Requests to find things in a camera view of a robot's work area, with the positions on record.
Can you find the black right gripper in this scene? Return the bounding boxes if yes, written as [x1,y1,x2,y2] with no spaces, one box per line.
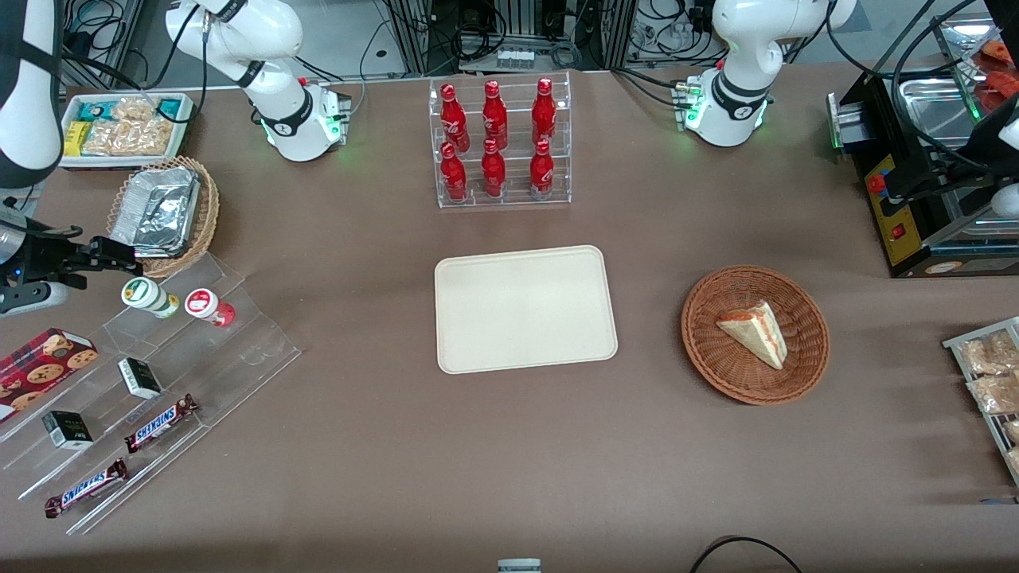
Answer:
[14,229,146,290]

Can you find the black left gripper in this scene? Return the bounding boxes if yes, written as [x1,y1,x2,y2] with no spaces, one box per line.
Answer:
[885,148,998,200]

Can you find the stainless steel tray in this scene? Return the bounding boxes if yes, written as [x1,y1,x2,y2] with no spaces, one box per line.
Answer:
[897,75,985,152]

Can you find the beige plastic tray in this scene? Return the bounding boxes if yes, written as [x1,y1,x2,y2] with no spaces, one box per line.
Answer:
[434,245,619,375]

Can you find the stacked foil trays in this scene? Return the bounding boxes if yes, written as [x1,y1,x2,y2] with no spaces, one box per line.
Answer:
[109,166,201,259]

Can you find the black sealing machine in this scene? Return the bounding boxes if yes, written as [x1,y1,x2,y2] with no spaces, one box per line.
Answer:
[826,70,1019,279]

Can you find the light wicker basket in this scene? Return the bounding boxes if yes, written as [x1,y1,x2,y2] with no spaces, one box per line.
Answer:
[106,156,221,279]

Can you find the red lid yogurt cup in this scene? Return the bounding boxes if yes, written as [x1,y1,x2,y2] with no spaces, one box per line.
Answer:
[184,288,237,329]

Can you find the white plastic bin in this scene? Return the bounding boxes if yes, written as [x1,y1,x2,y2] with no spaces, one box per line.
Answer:
[60,92,198,171]

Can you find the clear container with red food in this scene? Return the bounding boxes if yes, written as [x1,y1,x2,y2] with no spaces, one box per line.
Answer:
[936,13,1019,120]

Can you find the clear rice cracker bag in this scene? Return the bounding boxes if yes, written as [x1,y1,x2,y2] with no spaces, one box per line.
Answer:
[82,96,178,158]

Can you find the small black box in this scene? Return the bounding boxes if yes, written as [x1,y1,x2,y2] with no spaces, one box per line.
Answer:
[41,410,95,452]
[117,357,164,401]

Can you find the red plaid cookie box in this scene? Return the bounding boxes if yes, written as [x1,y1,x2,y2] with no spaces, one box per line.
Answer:
[0,328,100,423]

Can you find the clear acrylic stepped display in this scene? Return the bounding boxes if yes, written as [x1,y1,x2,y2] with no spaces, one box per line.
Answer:
[0,253,303,536]

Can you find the snickers chocolate bar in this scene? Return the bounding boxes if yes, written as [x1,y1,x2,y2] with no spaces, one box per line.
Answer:
[123,393,201,455]
[43,458,130,520]

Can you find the clear snack bag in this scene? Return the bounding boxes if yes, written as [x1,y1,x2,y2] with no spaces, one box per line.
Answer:
[958,329,1019,377]
[966,372,1019,415]

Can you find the wrapped triangle sandwich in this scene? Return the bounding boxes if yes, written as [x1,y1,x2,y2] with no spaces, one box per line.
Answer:
[715,300,790,371]

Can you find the round brown wicker basket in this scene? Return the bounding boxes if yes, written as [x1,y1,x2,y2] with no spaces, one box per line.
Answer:
[681,265,831,406]

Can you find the red cola bottle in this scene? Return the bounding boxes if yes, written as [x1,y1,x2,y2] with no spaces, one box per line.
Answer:
[439,142,469,203]
[482,80,510,150]
[531,77,558,146]
[480,138,508,199]
[529,139,556,201]
[439,83,470,153]

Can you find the clear acrylic bottle rack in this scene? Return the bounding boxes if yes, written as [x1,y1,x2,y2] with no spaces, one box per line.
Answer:
[428,71,573,210]

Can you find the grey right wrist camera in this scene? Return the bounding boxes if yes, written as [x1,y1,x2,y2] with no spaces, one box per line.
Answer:
[0,282,70,317]

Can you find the thick black cable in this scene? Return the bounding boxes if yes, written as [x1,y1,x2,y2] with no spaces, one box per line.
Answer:
[889,0,969,173]

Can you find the grey wire rack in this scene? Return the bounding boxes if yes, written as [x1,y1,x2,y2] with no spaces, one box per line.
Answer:
[943,316,1019,489]

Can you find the black cable loop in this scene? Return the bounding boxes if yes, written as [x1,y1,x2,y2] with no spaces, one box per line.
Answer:
[688,536,804,573]

